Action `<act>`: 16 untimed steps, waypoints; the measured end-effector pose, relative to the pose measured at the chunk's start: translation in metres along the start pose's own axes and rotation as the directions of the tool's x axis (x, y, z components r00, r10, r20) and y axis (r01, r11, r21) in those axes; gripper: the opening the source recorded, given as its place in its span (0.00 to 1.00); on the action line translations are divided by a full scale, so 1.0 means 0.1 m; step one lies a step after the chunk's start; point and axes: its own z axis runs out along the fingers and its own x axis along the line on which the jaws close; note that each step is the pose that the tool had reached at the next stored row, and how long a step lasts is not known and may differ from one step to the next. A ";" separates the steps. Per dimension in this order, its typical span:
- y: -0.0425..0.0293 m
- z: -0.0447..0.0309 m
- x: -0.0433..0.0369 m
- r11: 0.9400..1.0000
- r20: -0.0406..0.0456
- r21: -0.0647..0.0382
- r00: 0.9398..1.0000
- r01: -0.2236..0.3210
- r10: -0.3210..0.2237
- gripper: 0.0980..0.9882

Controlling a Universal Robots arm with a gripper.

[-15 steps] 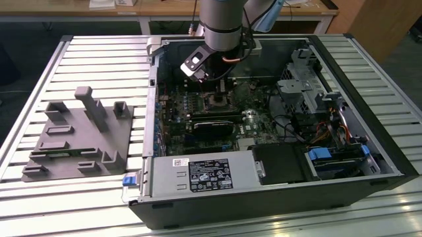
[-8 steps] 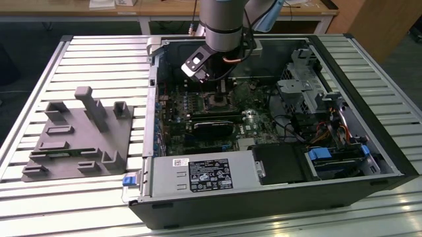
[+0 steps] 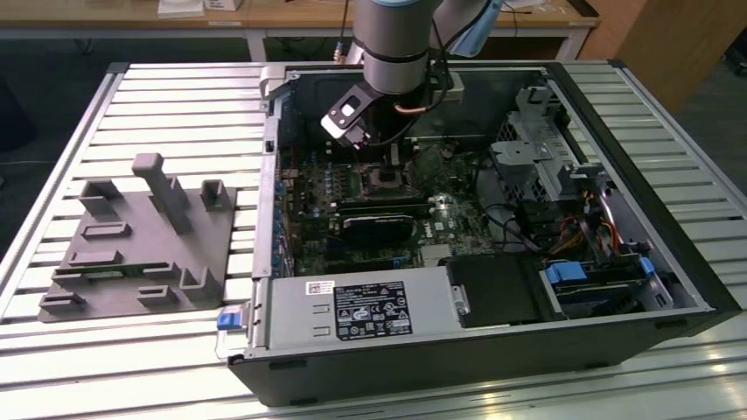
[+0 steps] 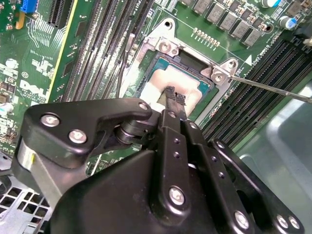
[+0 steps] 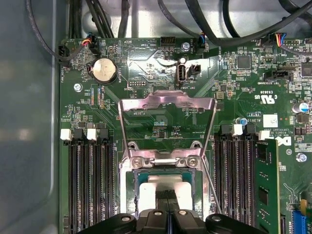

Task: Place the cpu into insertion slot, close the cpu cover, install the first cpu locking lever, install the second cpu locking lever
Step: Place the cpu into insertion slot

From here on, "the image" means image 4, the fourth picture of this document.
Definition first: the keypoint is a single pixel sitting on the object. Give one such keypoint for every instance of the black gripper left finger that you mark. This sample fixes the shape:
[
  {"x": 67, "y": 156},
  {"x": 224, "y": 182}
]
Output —
[{"x": 73, "y": 126}]

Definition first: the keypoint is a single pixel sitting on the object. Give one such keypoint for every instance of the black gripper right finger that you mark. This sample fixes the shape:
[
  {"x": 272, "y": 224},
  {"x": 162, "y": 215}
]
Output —
[{"x": 214, "y": 175}]

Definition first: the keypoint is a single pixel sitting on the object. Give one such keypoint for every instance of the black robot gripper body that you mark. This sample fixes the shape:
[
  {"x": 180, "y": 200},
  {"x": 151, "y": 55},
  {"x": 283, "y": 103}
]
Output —
[{"x": 109, "y": 200}]

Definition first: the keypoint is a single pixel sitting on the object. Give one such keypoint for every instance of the metal locking lever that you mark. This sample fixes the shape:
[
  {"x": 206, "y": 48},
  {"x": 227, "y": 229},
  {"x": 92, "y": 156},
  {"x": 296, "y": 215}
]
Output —
[
  {"x": 131, "y": 42},
  {"x": 258, "y": 85}
]

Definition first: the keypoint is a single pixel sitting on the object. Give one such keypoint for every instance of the silver square CPU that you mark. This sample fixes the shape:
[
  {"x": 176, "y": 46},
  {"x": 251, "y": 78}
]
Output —
[{"x": 180, "y": 75}]

